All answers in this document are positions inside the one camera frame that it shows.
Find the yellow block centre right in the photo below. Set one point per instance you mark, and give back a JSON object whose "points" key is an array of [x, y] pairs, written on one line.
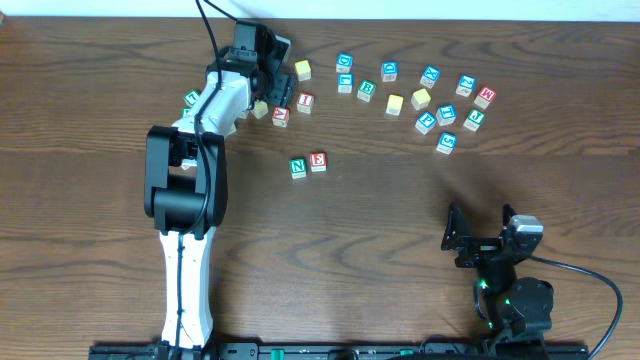
{"points": [[394, 105]]}

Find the red A block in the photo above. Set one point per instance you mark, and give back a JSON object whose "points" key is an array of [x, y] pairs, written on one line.
{"points": [[280, 116]]}

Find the blue d block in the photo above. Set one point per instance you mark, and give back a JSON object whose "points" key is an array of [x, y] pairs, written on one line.
{"points": [[389, 71], [344, 63]]}

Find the green N block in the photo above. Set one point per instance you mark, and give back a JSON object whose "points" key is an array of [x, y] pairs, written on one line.
{"points": [[298, 168]]}

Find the blue X block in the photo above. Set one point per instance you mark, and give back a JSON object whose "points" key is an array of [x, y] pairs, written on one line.
{"points": [[429, 77]]}

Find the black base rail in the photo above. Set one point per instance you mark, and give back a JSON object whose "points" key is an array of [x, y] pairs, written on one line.
{"points": [[438, 349]]}

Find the yellow O block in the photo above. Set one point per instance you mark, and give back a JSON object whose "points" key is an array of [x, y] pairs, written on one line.
{"points": [[303, 70]]}

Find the green B block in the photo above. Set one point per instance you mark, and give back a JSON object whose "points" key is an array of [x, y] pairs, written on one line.
{"points": [[366, 90]]}

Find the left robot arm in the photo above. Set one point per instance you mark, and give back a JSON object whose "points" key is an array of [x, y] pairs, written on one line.
{"points": [[186, 189]]}

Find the blue D block upper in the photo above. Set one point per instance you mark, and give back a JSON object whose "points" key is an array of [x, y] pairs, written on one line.
{"points": [[344, 63]]}

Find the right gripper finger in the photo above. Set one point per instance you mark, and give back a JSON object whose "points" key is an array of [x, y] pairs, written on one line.
{"points": [[457, 232], [507, 215]]}

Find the red I block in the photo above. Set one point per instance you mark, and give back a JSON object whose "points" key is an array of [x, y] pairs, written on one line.
{"points": [[305, 102]]}

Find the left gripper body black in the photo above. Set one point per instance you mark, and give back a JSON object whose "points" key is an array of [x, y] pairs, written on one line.
{"points": [[285, 89]]}

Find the blue L block centre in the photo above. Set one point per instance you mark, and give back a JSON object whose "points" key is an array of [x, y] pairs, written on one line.
{"points": [[345, 82]]}

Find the yellow block beside R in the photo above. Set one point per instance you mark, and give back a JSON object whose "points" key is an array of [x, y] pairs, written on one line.
{"points": [[260, 109]]}

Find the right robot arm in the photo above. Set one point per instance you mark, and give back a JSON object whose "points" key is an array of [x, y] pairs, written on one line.
{"points": [[518, 309]]}

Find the red M block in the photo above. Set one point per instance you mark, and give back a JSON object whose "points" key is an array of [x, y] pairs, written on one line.
{"points": [[484, 97]]}

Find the red E block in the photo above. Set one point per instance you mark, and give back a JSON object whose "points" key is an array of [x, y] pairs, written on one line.
{"points": [[318, 161]]}

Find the blue P block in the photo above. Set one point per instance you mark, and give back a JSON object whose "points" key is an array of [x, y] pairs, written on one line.
{"points": [[425, 123]]}

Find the blue E block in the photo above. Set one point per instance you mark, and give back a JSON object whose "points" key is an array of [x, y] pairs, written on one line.
{"points": [[446, 115]]}

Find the blue Z block right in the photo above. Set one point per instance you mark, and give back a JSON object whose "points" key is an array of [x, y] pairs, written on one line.
{"points": [[465, 86]]}

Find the blue D block right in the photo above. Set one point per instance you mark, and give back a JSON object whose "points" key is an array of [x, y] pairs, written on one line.
{"points": [[389, 71]]}

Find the green J block right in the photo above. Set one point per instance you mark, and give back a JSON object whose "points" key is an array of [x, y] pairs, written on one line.
{"points": [[474, 120]]}

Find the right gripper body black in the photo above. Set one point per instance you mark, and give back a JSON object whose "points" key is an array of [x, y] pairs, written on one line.
{"points": [[486, 252]]}

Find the green L block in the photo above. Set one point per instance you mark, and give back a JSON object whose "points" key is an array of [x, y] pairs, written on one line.
{"points": [[192, 97]]}

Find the blue S block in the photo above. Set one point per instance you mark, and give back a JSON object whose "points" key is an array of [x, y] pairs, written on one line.
{"points": [[446, 143]]}

